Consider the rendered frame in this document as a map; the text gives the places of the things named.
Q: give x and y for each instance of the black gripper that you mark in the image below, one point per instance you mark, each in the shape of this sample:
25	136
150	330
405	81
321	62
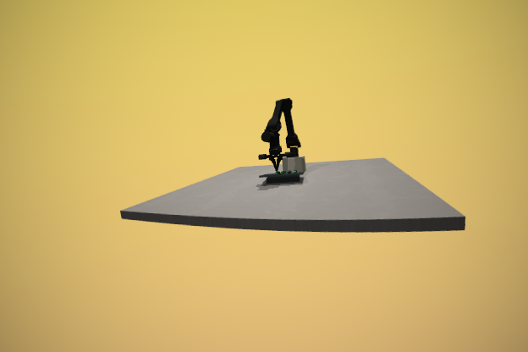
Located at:
279	156

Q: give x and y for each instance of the dark grey switch panel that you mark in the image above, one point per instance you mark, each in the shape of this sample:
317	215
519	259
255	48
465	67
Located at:
283	177

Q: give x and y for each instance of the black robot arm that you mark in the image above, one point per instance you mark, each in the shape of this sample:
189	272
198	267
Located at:
274	125

